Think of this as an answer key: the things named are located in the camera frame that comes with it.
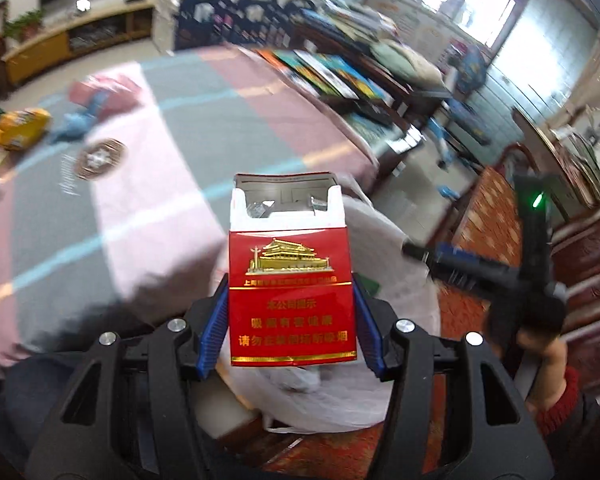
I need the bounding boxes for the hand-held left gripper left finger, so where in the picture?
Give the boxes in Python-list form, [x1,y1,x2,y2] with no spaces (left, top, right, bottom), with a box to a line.
[22,272,231,480]

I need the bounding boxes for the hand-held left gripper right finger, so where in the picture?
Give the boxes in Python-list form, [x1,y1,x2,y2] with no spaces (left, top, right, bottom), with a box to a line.
[352,274,556,480]

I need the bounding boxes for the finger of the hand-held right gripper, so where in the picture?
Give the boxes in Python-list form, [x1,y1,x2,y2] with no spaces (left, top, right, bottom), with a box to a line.
[402,241,518,278]
[427,264,518,295]

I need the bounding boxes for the white printed plastic trash bag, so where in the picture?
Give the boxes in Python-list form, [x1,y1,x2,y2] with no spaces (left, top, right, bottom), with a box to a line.
[212,187,441,433]

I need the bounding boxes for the red white cigarette box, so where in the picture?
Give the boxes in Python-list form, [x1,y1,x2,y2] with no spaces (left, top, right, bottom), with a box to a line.
[228,172,357,367]

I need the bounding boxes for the person's right forearm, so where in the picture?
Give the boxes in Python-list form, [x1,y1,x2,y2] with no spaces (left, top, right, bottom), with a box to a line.
[527,365,600,480]

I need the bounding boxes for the person's right hand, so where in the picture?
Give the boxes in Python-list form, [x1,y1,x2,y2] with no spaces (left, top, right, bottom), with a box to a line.
[517,329,571,407]

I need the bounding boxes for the red floral cushioned chair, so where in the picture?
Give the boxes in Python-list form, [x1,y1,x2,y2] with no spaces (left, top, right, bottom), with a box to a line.
[420,142,566,361]

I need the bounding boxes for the carved wooden bench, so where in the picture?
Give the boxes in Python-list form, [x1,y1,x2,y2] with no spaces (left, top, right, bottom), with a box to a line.
[550,195,600,396]

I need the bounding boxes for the blue white toy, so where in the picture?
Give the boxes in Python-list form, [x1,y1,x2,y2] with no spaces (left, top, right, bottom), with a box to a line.
[427,115,463,201]

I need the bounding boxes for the striped pink grey tablecloth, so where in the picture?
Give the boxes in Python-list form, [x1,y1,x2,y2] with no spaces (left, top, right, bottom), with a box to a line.
[0,42,381,381]

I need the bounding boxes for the black remote control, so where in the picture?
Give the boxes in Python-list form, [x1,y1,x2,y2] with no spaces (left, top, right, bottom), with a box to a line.
[350,100,411,128]

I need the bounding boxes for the dark wooden side table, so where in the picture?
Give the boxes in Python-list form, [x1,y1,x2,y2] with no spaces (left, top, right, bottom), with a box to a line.
[295,25,451,126]

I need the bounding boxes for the grey green cushion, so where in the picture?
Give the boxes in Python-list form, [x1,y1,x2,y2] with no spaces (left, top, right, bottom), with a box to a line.
[370,40,443,86]

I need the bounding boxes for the round brown coaster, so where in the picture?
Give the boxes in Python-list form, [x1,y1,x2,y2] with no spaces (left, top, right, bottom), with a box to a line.
[75,137,129,181]

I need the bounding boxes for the colourful picture books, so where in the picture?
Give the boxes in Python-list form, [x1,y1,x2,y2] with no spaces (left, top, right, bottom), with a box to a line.
[257,47,396,106]

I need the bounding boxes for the light blue wrapper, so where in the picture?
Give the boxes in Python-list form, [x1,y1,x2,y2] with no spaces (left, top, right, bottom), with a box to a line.
[49,92,101,145]

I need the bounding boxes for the pile of books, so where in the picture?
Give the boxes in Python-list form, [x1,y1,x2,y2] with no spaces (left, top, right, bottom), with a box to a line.
[300,0,396,46]

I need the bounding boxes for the pink packet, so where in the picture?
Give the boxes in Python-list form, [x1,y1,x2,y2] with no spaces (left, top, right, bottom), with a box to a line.
[69,74,143,111]

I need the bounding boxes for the gold snack bag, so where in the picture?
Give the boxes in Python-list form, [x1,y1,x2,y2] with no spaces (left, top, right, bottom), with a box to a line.
[0,107,52,152]

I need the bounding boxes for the blue playpen fence panel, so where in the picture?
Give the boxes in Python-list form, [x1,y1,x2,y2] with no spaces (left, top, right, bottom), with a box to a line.
[282,0,321,36]
[230,0,286,46]
[175,0,231,51]

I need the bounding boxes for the white playpen fence panel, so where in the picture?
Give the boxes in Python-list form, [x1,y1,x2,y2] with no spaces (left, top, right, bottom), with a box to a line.
[155,0,181,56]

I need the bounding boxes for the yellow wooden television cabinet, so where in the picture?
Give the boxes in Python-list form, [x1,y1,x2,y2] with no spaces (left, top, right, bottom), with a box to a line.
[2,0,158,86]

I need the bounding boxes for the green potted plant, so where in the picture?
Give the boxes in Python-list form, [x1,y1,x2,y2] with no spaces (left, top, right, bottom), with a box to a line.
[2,7,46,43]

